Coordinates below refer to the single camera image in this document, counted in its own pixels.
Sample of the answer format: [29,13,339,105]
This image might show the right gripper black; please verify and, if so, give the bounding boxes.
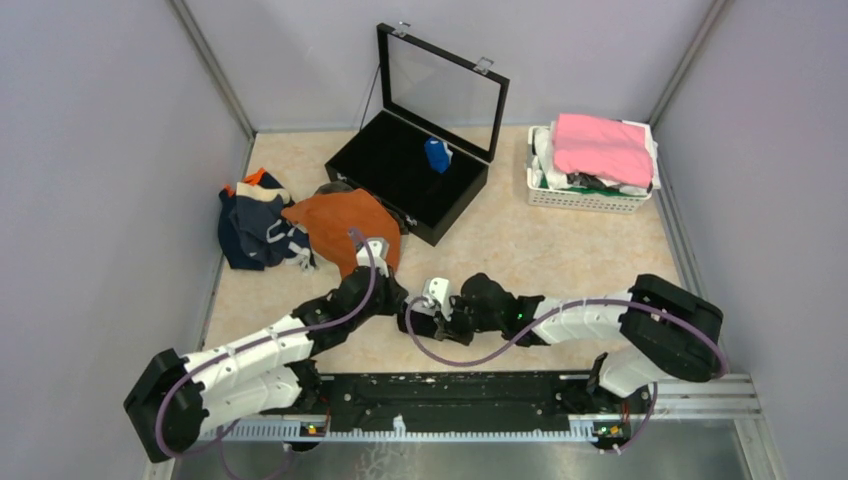
[435,292,504,346]

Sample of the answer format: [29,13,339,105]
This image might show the orange underwear cream waistband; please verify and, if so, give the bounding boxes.
[282,189,402,277]

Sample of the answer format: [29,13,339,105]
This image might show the olive grey underwear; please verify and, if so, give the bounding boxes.
[314,180,355,195]

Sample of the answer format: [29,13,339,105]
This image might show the dark blue underwear cream waistband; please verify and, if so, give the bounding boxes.
[230,182,315,271]

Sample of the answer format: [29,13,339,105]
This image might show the royal blue underwear white trim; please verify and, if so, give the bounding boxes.
[424,137,453,174]

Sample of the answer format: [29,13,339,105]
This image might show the black display case glass lid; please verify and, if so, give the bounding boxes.
[325,23,510,245]

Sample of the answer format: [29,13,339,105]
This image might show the navy underwear orange waistband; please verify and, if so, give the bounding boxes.
[217,185,277,271]

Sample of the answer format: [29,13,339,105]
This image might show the black underwear white trim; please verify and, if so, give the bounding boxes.
[396,303,438,339]

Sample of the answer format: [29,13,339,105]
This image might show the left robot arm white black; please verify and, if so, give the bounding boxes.
[123,237,407,463]

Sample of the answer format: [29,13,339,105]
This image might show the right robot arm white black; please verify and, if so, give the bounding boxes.
[397,273,729,412]

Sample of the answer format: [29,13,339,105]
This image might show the white plastic basket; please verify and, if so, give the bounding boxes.
[525,120,661,214]

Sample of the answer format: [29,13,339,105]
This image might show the white cloths in basket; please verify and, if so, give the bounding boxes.
[531,114,661,197]

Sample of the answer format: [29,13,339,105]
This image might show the pink folded cloth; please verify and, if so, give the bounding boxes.
[552,113,654,189]

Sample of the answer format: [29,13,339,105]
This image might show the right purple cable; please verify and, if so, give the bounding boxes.
[404,296,730,455]

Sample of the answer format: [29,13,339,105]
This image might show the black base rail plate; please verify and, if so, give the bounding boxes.
[269,371,650,433]

